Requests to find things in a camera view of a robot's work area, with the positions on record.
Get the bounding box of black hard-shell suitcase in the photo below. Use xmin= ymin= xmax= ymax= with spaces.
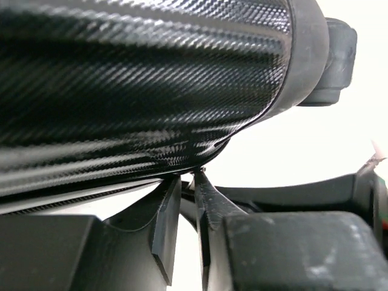
xmin=1 ymin=1 xmax=357 ymax=213

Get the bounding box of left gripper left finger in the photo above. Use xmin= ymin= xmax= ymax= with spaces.
xmin=1 ymin=177 xmax=181 ymax=290

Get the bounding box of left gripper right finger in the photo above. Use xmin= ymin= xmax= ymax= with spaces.
xmin=195 ymin=172 xmax=387 ymax=290

